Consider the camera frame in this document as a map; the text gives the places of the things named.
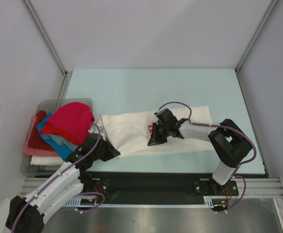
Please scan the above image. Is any white folded t-shirt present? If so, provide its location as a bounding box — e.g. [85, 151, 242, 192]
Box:
[31, 156, 64, 166]

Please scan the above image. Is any white slotted cable duct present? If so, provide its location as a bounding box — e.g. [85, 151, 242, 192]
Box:
[62, 197, 228, 210]

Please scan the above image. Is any right aluminium frame post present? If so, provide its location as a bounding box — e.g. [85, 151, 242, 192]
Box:
[235, 0, 281, 75]

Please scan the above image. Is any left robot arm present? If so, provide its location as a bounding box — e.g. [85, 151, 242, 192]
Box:
[5, 133, 120, 233]

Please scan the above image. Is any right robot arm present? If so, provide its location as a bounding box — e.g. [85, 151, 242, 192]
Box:
[148, 109, 256, 195]

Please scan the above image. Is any dark red folded t-shirt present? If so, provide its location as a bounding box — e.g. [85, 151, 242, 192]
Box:
[28, 111, 53, 151]

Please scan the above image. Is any clear plastic bin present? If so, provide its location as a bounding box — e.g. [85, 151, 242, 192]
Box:
[20, 98, 93, 177]

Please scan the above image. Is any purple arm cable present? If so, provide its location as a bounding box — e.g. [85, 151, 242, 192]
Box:
[158, 101, 257, 214]
[11, 124, 106, 233]

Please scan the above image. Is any pink folded t-shirt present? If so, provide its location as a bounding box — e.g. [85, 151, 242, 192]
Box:
[23, 116, 59, 157]

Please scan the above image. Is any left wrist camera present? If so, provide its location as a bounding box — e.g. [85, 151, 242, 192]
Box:
[88, 124, 106, 140]

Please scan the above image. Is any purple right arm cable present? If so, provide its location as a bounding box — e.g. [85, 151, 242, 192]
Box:
[158, 101, 257, 214]

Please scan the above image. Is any white t-shirt with red print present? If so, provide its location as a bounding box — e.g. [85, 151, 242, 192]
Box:
[98, 110, 214, 156]

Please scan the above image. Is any left aluminium frame post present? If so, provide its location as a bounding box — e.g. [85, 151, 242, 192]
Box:
[21, 0, 73, 99]

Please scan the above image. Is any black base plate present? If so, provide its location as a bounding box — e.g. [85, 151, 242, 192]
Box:
[88, 171, 239, 204]

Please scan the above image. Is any magenta t-shirt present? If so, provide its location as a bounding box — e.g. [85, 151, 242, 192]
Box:
[47, 102, 95, 145]

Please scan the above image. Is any aluminium frame post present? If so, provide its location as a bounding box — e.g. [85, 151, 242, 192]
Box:
[21, 0, 73, 99]
[235, 0, 281, 75]

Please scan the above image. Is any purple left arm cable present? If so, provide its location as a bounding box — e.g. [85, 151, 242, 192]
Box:
[11, 124, 106, 233]

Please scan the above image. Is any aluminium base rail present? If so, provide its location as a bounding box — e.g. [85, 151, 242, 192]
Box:
[19, 177, 283, 233]

